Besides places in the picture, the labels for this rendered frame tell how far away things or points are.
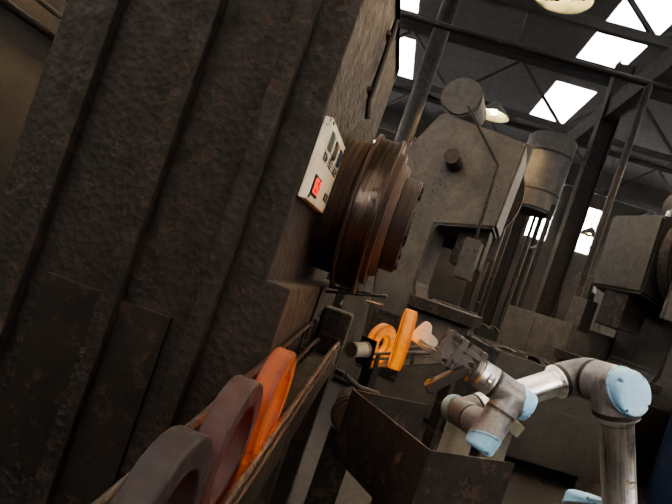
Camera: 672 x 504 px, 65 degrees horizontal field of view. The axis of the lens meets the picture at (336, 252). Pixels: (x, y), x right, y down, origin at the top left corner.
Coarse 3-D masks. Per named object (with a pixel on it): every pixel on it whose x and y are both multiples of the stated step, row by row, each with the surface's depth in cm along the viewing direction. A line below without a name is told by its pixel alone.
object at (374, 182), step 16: (384, 144) 143; (400, 144) 143; (384, 160) 137; (368, 176) 135; (384, 176) 135; (368, 192) 133; (384, 192) 135; (352, 208) 134; (368, 208) 133; (352, 224) 134; (368, 224) 132; (352, 240) 135; (352, 256) 137; (336, 272) 144; (352, 272) 141; (352, 288) 146
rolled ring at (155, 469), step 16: (176, 432) 47; (192, 432) 49; (160, 448) 44; (176, 448) 45; (192, 448) 46; (208, 448) 51; (144, 464) 43; (160, 464) 43; (176, 464) 43; (192, 464) 47; (208, 464) 54; (128, 480) 41; (144, 480) 42; (160, 480) 42; (176, 480) 44; (192, 480) 52; (128, 496) 40; (144, 496) 41; (160, 496) 41; (176, 496) 53; (192, 496) 53
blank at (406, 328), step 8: (408, 312) 130; (416, 312) 131; (408, 320) 127; (416, 320) 128; (400, 328) 126; (408, 328) 126; (400, 336) 125; (408, 336) 125; (400, 344) 125; (408, 344) 125; (392, 352) 127; (400, 352) 125; (392, 360) 127; (400, 360) 126; (392, 368) 130; (400, 368) 128
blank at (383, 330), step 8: (376, 328) 199; (384, 328) 199; (392, 328) 203; (368, 336) 198; (376, 336) 197; (384, 336) 200; (392, 336) 204; (384, 344) 205; (392, 344) 206; (384, 360) 204
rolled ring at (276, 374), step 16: (272, 352) 82; (288, 352) 83; (272, 368) 78; (288, 368) 82; (272, 384) 76; (288, 384) 89; (272, 400) 77; (272, 416) 89; (256, 432) 75; (256, 448) 78
